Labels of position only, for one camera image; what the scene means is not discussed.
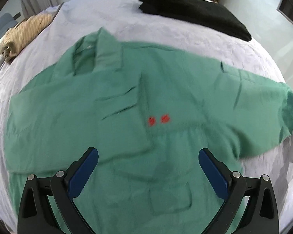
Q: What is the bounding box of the black folded garment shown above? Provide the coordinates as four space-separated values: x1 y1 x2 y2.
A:
139 0 252 42

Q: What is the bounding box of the grey bed blanket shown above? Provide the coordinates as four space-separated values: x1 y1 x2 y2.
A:
0 0 293 233

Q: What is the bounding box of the beige striped folded cloth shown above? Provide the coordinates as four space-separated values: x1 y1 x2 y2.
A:
1 13 54 62

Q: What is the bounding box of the green work jacket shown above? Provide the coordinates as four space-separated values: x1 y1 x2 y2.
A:
4 29 293 233

